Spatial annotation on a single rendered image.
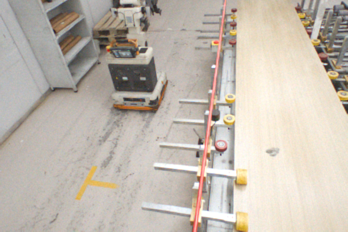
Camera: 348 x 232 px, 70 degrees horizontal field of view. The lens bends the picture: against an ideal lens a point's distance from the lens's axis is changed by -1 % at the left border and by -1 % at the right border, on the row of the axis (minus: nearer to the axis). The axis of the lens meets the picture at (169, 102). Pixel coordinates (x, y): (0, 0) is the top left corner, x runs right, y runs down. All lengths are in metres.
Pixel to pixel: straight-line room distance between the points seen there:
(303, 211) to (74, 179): 2.18
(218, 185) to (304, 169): 0.55
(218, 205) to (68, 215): 1.49
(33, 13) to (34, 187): 2.11
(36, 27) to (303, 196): 3.49
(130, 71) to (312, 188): 2.27
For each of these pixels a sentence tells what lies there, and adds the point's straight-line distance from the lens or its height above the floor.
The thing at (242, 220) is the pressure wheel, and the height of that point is 0.98.
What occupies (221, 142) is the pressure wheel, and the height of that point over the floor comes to 0.91.
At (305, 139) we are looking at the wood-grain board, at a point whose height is 0.90.
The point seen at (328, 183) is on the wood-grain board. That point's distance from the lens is 1.62.
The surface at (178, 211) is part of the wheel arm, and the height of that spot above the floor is 0.96.
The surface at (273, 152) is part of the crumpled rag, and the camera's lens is 1.65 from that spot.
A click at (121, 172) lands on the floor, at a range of 2.75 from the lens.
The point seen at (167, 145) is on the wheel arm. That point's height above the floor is 0.86.
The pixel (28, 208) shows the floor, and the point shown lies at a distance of 2.93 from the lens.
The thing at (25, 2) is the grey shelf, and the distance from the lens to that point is 3.76.
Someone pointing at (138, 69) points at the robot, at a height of 0.63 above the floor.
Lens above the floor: 2.14
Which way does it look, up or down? 38 degrees down
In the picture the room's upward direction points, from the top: 7 degrees counter-clockwise
